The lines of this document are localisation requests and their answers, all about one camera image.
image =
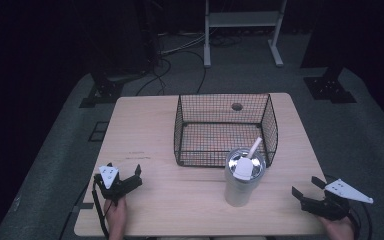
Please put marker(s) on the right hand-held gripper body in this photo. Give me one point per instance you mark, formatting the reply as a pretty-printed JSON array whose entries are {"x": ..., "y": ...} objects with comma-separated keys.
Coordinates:
[{"x": 330, "y": 208}]

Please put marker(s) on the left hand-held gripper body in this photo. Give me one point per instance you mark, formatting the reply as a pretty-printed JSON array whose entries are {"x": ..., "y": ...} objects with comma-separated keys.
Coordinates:
[{"x": 113, "y": 188}]

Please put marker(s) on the white straw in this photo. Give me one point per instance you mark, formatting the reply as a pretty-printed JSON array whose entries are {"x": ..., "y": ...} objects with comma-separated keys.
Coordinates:
[{"x": 255, "y": 146}]

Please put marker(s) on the white metal stand frame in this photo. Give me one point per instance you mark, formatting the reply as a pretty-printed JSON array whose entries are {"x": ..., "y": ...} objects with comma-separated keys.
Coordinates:
[{"x": 243, "y": 19}]

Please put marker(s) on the person's right hand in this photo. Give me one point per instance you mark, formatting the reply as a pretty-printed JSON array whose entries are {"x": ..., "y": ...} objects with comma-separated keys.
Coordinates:
[{"x": 341, "y": 230}]

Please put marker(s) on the silver tumbler cup with lid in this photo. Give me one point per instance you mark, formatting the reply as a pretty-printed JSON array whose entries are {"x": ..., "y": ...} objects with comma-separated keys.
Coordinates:
[{"x": 238, "y": 190}]

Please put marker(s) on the black stand base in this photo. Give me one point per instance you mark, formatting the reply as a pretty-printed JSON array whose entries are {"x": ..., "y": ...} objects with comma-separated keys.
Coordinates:
[
  {"x": 330, "y": 88},
  {"x": 105, "y": 91}
]

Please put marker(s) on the person's left hand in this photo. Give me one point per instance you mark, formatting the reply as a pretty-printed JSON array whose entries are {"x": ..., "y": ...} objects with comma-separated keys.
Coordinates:
[{"x": 116, "y": 213}]

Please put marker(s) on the black floor tape square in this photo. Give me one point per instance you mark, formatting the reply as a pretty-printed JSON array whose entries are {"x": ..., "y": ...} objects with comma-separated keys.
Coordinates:
[{"x": 99, "y": 131}]

